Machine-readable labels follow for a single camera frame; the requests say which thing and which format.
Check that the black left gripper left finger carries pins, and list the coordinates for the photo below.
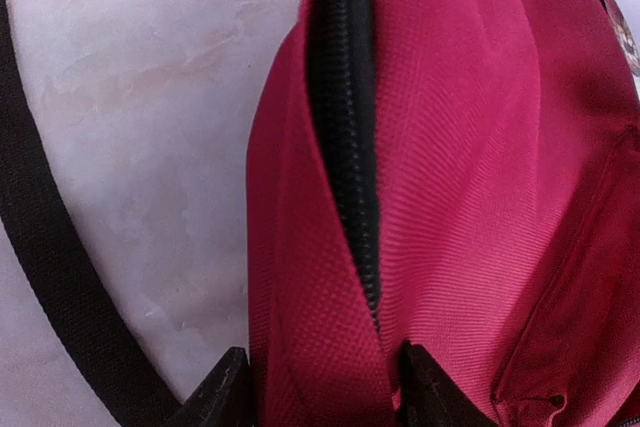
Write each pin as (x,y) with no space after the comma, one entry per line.
(222,399)

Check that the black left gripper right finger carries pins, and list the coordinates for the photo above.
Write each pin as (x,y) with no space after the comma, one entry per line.
(429,397)

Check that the red student backpack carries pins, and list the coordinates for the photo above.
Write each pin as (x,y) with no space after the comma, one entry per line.
(316,182)

